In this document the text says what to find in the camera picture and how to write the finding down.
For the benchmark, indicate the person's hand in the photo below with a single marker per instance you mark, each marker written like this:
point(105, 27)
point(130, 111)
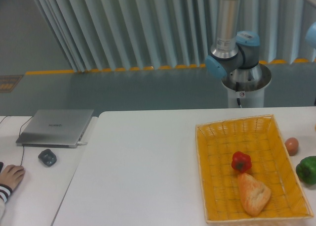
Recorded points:
point(12, 175)

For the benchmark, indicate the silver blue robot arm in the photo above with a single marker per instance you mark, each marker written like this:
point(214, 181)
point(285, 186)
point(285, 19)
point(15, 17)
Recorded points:
point(227, 35)

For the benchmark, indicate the striped sleeve forearm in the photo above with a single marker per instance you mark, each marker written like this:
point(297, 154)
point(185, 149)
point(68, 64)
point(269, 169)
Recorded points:
point(5, 192)

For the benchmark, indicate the red bell pepper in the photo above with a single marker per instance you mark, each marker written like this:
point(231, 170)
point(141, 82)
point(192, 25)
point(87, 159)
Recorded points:
point(241, 162)

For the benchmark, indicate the yellow woven basket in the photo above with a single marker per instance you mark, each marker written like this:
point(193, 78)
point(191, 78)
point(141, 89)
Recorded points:
point(260, 138)

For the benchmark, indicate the green bell pepper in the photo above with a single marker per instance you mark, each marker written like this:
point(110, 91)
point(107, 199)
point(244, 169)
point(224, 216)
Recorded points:
point(306, 170)

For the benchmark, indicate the black computer mouse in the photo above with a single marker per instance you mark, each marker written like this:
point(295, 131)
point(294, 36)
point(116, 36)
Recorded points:
point(1, 166)

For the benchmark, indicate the dark grey small device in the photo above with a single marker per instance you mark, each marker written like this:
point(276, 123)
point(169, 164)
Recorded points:
point(47, 157)

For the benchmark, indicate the silver laptop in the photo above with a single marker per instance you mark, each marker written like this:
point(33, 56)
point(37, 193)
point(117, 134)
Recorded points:
point(57, 128)

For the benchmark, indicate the white folding curtain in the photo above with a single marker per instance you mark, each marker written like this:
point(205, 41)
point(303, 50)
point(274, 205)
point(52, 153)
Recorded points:
point(114, 34)

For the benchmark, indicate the triangular bread piece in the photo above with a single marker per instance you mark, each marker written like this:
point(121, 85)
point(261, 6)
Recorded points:
point(254, 194)

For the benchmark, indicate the brown egg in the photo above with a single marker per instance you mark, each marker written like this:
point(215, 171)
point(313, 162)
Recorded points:
point(292, 145)

